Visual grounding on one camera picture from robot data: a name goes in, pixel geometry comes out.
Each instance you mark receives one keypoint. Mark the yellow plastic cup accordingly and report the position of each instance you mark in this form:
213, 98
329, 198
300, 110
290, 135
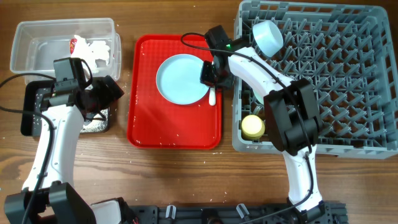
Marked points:
252, 127

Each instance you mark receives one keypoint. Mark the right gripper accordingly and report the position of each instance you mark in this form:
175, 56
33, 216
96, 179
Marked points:
205, 78

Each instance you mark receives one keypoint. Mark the grey dishwasher rack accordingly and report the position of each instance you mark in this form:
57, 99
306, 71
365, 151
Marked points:
346, 53

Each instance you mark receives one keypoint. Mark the large light blue plate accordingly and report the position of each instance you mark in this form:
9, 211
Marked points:
178, 79

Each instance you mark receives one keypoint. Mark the white napkin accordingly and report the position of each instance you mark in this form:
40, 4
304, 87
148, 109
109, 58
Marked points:
91, 53

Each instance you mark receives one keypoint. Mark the white plastic spoon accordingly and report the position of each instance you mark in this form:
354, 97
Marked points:
212, 97

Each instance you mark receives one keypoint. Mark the black waste tray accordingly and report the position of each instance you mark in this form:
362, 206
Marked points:
26, 123

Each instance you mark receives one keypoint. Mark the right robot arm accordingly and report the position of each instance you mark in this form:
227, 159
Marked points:
292, 117

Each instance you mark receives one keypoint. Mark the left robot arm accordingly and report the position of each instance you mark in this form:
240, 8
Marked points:
48, 195

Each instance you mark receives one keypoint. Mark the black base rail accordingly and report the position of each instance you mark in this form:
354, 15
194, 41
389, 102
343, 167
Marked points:
328, 213

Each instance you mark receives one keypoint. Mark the red snack wrapper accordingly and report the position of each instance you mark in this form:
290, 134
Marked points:
72, 44

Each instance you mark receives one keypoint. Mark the red serving tray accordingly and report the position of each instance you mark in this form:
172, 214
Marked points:
154, 122

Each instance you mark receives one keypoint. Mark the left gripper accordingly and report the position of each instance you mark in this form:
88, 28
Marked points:
108, 98

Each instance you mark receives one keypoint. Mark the light blue bowl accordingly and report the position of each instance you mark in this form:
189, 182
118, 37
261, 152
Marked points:
268, 38

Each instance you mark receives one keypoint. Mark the clear plastic waste bin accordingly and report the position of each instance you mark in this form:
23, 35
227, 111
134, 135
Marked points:
37, 44

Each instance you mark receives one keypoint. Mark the light green bowl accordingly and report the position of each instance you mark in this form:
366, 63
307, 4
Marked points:
259, 97

